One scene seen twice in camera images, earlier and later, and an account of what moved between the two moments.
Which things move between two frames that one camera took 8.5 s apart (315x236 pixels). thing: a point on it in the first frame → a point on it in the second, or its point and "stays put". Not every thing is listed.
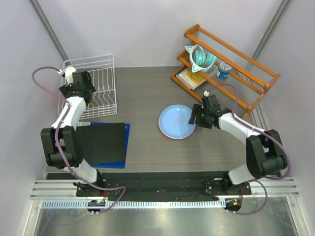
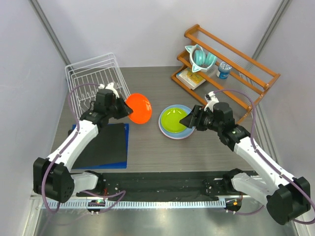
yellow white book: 190,78 stays put
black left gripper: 65,89 → 124,108
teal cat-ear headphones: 201,60 stays put
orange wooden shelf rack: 209,67 stays put
